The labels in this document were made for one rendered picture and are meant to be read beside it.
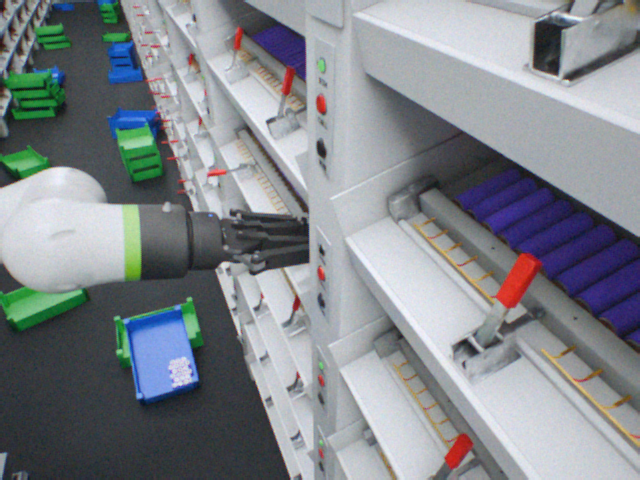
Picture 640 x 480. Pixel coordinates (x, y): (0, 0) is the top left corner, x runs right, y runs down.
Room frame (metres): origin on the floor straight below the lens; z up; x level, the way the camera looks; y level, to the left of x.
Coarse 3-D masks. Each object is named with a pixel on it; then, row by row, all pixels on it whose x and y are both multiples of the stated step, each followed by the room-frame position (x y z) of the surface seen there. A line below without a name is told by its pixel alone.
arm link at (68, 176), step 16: (32, 176) 0.53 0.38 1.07; (48, 176) 0.52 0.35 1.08; (64, 176) 0.52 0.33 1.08; (80, 176) 0.54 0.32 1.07; (0, 192) 0.50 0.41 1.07; (16, 192) 0.50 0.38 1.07; (96, 192) 0.52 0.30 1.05; (0, 208) 0.48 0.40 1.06; (16, 208) 0.48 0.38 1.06; (0, 224) 0.46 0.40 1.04; (0, 256) 0.45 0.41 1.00
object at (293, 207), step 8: (240, 136) 0.99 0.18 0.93; (248, 136) 0.98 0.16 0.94; (248, 144) 0.94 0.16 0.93; (240, 152) 0.94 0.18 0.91; (248, 152) 0.93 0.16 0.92; (256, 152) 0.90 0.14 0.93; (256, 160) 0.87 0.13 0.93; (264, 160) 0.85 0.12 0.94; (264, 168) 0.82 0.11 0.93; (272, 168) 0.82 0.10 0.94; (256, 176) 0.83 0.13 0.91; (264, 176) 0.82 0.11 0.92; (272, 176) 0.79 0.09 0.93; (272, 184) 0.77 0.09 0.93; (280, 184) 0.75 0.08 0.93; (280, 192) 0.73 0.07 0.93; (288, 192) 0.72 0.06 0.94; (288, 200) 0.70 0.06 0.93; (280, 208) 0.70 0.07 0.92; (288, 208) 0.68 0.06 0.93; (296, 208) 0.67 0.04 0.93; (304, 216) 0.64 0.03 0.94
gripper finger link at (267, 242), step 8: (240, 232) 0.48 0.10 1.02; (248, 232) 0.48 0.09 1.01; (264, 240) 0.48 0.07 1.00; (272, 240) 0.48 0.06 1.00; (280, 240) 0.49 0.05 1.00; (288, 240) 0.49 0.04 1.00; (296, 240) 0.49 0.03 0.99; (304, 240) 0.50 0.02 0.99; (264, 248) 0.48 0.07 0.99; (272, 248) 0.48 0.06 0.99
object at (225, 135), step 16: (224, 128) 1.02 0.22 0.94; (240, 128) 1.02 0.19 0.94; (224, 144) 1.02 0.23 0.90; (240, 144) 1.00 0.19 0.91; (256, 144) 0.98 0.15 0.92; (240, 160) 0.93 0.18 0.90; (256, 192) 0.79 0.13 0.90; (256, 208) 0.74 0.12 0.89; (272, 208) 0.72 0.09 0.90; (304, 208) 0.70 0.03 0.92; (288, 272) 0.55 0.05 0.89; (304, 272) 0.54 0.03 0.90; (304, 288) 0.51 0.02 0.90; (304, 304) 0.48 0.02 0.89
